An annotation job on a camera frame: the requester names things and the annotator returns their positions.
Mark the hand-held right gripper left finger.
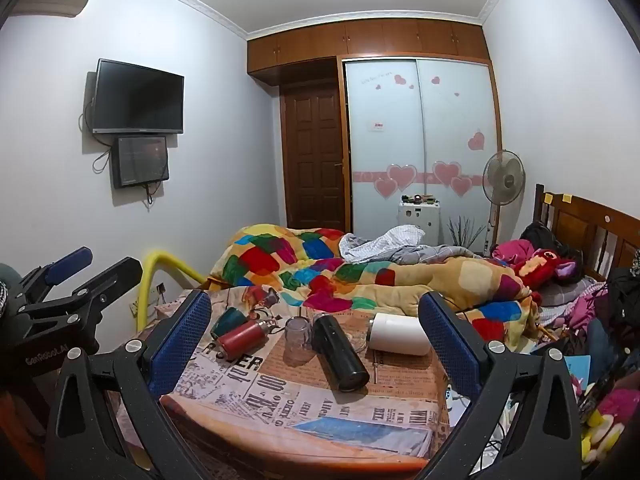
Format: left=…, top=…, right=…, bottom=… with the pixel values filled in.
left=45, top=290, right=213, bottom=480

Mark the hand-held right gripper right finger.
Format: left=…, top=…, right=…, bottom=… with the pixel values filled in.
left=417, top=291, right=583, bottom=480

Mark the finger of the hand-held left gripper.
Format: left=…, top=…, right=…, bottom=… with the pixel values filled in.
left=17, top=246, right=94, bottom=308
left=65, top=257, right=144, bottom=326

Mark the green cup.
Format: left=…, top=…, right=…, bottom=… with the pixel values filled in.
left=210, top=306, right=247, bottom=341

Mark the white cup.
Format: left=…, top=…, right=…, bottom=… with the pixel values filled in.
left=367, top=312, right=432, bottom=357

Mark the red cup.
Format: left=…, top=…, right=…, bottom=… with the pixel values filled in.
left=216, top=319, right=268, bottom=362

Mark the black cup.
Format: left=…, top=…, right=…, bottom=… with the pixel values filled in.
left=312, top=312, right=371, bottom=393

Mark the clear glass cup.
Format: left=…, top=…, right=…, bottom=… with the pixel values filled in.
left=284, top=316, right=315, bottom=365

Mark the spiky potted plant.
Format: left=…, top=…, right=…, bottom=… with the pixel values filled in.
left=446, top=216, right=488, bottom=252

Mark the pink cloth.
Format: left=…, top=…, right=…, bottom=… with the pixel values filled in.
left=492, top=239, right=536, bottom=267

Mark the red plush toy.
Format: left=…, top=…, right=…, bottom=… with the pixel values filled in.
left=515, top=247, right=578, bottom=291

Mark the small white cabinet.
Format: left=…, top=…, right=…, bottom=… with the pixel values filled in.
left=397, top=199, right=443, bottom=248

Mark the striped grey white cloth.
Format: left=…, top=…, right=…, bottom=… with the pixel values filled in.
left=339, top=225, right=426, bottom=263

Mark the striped grey pillow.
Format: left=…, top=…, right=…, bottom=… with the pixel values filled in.
left=542, top=280, right=603, bottom=307

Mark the newspaper print tablecloth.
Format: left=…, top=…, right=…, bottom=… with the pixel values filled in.
left=159, top=285, right=451, bottom=461

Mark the black bag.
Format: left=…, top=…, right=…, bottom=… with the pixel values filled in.
left=520, top=221, right=557, bottom=251

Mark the colourful patchwork quilt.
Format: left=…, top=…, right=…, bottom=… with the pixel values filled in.
left=207, top=225, right=543, bottom=353

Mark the pink clothes pile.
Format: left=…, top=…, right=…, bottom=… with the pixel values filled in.
left=570, top=280, right=612, bottom=332

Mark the yellow plush toy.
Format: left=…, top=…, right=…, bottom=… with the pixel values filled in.
left=582, top=400, right=627, bottom=462

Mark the standing electric fan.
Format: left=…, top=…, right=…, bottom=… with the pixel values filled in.
left=481, top=150, right=526, bottom=255

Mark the black clothing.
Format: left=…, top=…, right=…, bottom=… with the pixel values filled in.
left=607, top=267, right=640, bottom=332

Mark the wooden bed headboard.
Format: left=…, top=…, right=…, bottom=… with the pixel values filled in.
left=532, top=183, right=640, bottom=286

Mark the frosted heart wardrobe door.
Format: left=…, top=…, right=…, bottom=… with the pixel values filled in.
left=344, top=58, right=426, bottom=241
left=416, top=58, right=501, bottom=256

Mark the brown wooden door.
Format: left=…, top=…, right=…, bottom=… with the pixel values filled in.
left=280, top=82, right=348, bottom=233

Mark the wooden overhead cabinet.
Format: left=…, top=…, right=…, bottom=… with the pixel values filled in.
left=246, top=18, right=491, bottom=86

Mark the yellow padded rail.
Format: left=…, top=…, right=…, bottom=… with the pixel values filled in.
left=131, top=251, right=206, bottom=333

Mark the black television cable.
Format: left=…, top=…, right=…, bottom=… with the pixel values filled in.
left=77, top=100, right=112, bottom=173

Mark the small black wall monitor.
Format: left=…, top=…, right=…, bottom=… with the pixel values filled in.
left=111, top=135, right=171, bottom=190

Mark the black wall television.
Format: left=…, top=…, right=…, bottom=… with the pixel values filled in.
left=91, top=58, right=185, bottom=135

